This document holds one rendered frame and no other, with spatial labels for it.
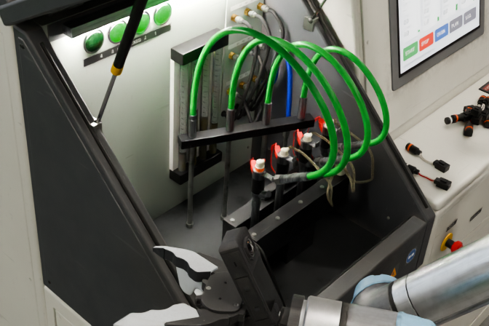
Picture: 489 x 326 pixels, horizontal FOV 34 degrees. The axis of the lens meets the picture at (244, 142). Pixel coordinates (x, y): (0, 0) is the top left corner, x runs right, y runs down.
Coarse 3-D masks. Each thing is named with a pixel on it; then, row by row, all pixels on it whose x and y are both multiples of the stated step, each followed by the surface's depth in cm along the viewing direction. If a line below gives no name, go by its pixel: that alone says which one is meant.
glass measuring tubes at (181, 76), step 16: (208, 32) 179; (176, 48) 172; (192, 48) 173; (176, 64) 175; (192, 64) 177; (208, 64) 180; (176, 80) 177; (192, 80) 179; (208, 80) 182; (176, 96) 180; (208, 96) 185; (176, 112) 182; (208, 112) 192; (176, 128) 185; (208, 128) 195; (176, 144) 188; (176, 160) 191; (208, 160) 196; (176, 176) 191
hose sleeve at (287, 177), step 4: (300, 172) 159; (304, 172) 158; (308, 172) 157; (280, 176) 163; (284, 176) 162; (288, 176) 161; (292, 176) 160; (296, 176) 159; (300, 176) 158; (304, 176) 157; (280, 180) 163; (284, 180) 162; (288, 180) 161; (292, 180) 160; (296, 180) 159; (300, 180) 159; (304, 180) 158; (308, 180) 157
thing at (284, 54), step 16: (224, 32) 157; (240, 32) 154; (256, 32) 151; (208, 48) 162; (272, 48) 149; (304, 80) 147; (192, 96) 172; (320, 96) 147; (192, 112) 175; (336, 144) 149; (320, 176) 155
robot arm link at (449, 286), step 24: (480, 240) 97; (432, 264) 100; (456, 264) 97; (480, 264) 95; (360, 288) 108; (384, 288) 104; (408, 288) 101; (432, 288) 98; (456, 288) 96; (480, 288) 95; (408, 312) 100; (432, 312) 99; (456, 312) 98
